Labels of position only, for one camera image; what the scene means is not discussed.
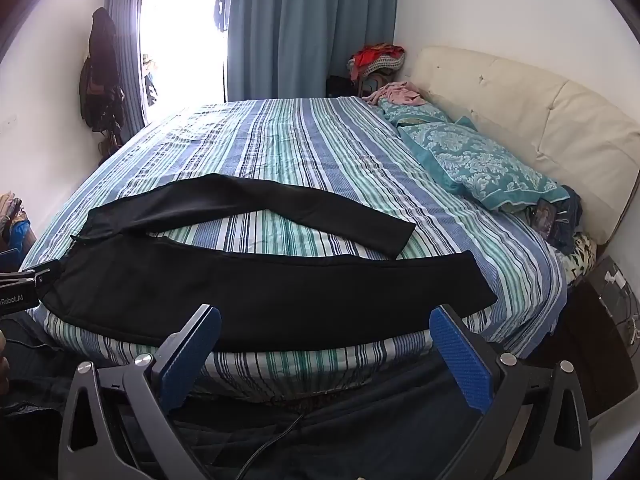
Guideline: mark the dark garment outside window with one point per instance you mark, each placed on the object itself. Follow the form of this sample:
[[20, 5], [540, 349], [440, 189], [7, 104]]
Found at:
[[221, 10]]

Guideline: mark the small teal patterned pillow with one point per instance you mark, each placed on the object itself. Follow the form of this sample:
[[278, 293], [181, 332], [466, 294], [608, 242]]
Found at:
[[410, 112]]

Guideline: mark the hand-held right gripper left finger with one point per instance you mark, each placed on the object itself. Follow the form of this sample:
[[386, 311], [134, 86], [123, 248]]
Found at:
[[192, 350]]

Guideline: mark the cream padded headboard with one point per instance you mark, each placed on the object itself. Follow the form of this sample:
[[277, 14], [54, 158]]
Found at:
[[550, 105]]

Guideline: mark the pink cloth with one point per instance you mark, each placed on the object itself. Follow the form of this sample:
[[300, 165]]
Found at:
[[397, 94]]

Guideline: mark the dark clothes heap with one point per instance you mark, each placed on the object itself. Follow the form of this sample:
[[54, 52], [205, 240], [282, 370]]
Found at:
[[567, 215]]

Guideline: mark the person's dark clothing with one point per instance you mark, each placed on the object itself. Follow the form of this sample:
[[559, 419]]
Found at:
[[375, 440]]

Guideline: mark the dark hanging backpack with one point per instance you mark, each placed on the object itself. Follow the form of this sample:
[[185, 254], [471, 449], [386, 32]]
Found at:
[[97, 100]]

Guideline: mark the black pants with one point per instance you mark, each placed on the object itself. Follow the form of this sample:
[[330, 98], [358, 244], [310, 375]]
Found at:
[[250, 300]]

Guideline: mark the large teal patterned pillow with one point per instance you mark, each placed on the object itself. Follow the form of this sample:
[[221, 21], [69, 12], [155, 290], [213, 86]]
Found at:
[[480, 165]]

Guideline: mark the black hanging jacket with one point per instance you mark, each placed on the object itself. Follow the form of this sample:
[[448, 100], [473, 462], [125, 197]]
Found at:
[[104, 35]]

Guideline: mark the white charger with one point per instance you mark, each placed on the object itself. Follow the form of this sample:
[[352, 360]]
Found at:
[[615, 277]]

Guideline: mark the floral cloth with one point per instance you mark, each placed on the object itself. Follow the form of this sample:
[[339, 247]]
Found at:
[[582, 255]]

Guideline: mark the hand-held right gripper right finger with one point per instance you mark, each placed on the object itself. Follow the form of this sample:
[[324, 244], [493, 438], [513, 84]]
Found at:
[[462, 360]]

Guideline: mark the colourful folded clothes pile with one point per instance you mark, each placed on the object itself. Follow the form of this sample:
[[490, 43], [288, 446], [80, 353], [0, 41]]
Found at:
[[12, 215]]

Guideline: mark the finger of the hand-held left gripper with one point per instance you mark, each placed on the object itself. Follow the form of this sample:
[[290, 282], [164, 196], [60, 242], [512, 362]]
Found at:
[[47, 271]]

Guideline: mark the striped bed sheet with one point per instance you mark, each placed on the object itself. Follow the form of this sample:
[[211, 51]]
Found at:
[[310, 150]]

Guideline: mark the narrow blue curtain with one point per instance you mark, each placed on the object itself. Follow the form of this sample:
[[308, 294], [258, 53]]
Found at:
[[125, 20]]

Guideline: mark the red and orange clothes pile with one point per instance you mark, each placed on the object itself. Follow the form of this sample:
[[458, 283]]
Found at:
[[375, 57]]

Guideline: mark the bright window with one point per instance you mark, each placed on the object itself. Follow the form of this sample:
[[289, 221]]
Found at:
[[180, 20]]

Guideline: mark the wide blue curtain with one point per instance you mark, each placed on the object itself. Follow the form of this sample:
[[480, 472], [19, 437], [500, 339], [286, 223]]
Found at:
[[310, 25]]

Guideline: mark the dark brown nightstand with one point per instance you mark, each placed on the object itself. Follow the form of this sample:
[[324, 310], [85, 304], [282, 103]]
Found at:
[[590, 340]]

